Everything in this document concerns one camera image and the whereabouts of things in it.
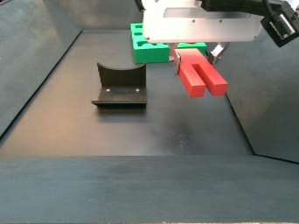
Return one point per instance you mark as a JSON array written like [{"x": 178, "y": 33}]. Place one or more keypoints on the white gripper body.
[{"x": 175, "y": 21}]

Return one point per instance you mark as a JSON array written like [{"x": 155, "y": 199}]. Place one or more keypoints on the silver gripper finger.
[
  {"x": 214, "y": 55},
  {"x": 175, "y": 58}
]

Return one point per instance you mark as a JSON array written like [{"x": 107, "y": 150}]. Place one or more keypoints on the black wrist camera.
[{"x": 280, "y": 18}]

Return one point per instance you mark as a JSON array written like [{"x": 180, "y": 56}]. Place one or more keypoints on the green foam shape board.
[{"x": 151, "y": 52}]

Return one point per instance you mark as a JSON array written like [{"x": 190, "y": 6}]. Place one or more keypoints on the red double-square block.
[{"x": 198, "y": 74}]

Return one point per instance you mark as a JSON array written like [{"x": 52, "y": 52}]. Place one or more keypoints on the black curved holder stand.
[{"x": 122, "y": 86}]

